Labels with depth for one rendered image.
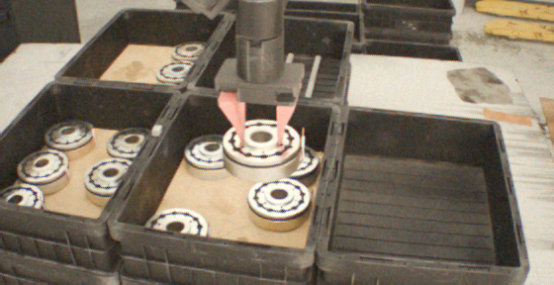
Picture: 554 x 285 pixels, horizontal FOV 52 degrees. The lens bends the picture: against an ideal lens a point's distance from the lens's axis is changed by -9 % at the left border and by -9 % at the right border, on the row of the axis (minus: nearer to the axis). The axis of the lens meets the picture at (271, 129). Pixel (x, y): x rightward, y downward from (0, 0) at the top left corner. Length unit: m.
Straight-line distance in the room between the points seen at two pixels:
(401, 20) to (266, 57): 1.89
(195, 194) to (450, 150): 0.48
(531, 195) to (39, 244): 1.01
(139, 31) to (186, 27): 0.13
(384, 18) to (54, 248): 1.90
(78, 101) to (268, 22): 0.65
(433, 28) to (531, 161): 1.25
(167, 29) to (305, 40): 0.35
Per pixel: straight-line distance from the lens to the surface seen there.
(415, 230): 1.02
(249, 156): 0.78
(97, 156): 1.20
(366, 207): 1.05
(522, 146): 1.54
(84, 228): 0.90
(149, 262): 0.91
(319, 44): 1.51
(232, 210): 1.04
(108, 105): 1.25
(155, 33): 1.60
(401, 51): 2.51
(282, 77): 0.75
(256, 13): 0.70
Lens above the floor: 1.50
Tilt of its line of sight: 33 degrees down
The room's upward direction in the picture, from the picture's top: straight up
